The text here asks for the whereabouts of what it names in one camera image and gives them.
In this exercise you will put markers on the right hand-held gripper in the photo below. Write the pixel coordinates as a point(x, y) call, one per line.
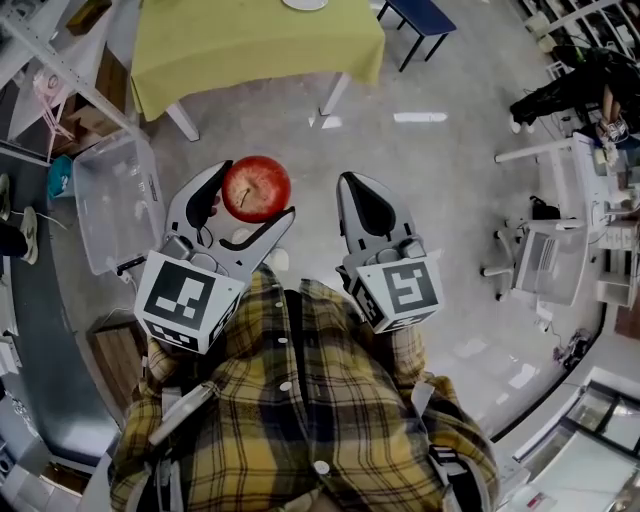
point(407, 287)

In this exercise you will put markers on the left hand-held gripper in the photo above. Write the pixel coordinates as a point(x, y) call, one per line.
point(175, 295)

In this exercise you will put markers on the red apple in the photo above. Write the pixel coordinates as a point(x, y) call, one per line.
point(256, 189)

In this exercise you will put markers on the white round plate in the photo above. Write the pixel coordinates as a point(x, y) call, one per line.
point(305, 4)

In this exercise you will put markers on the person's right forearm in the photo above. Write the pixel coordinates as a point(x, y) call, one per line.
point(407, 352)

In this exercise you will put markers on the person's left forearm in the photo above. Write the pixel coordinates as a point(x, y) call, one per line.
point(172, 365)

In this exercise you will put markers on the person's white shoe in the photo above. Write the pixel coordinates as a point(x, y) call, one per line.
point(280, 260)

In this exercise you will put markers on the clear plastic storage bin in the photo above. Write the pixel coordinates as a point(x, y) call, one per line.
point(117, 200)

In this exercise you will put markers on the teal bag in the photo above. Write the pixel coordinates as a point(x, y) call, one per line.
point(61, 177)

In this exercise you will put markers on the brown wooden cabinet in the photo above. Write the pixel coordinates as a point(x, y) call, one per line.
point(117, 365)

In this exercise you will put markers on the black bag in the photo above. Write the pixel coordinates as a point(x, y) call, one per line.
point(545, 209)

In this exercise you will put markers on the white swivel chair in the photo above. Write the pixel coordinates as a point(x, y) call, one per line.
point(547, 260)

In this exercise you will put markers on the brown wooden panel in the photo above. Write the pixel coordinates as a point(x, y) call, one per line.
point(112, 80)

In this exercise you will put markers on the table with green tablecloth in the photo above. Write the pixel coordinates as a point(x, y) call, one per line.
point(240, 45)

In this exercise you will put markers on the yellow plaid shirt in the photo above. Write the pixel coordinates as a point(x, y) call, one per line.
point(310, 410)

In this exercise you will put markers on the blue chair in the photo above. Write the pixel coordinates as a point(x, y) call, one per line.
point(422, 12)

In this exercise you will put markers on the white desk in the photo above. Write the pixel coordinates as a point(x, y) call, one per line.
point(582, 165)

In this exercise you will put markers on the grey metal shelf rack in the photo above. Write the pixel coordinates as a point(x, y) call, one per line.
point(60, 65)

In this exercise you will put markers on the wooden box with white flowers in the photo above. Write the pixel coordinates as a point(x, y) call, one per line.
point(87, 15)

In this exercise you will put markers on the brown wooden table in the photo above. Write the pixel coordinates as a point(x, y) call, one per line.
point(627, 320)

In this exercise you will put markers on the white storage shelves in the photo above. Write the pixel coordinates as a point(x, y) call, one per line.
point(585, 20)

